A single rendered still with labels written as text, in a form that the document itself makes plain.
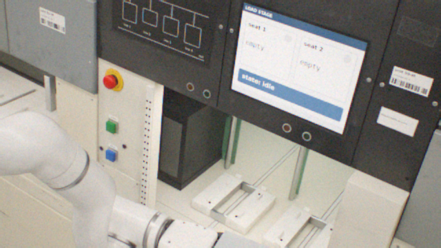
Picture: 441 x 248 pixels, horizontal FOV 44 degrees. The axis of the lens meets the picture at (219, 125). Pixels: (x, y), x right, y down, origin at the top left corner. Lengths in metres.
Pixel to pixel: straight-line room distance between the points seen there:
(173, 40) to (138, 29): 0.11
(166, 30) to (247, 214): 0.72
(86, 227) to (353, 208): 0.55
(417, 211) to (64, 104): 1.06
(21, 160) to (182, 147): 0.98
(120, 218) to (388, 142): 0.57
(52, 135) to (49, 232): 1.25
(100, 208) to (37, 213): 1.09
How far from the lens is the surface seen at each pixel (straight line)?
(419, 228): 1.24
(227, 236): 1.17
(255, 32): 1.21
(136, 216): 1.17
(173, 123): 1.79
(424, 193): 1.19
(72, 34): 1.58
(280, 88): 1.22
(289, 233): 1.77
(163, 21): 1.35
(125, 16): 1.43
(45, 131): 0.90
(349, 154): 1.21
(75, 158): 0.96
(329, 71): 1.15
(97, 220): 1.07
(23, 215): 2.23
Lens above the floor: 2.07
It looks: 32 degrees down
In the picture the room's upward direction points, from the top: 8 degrees clockwise
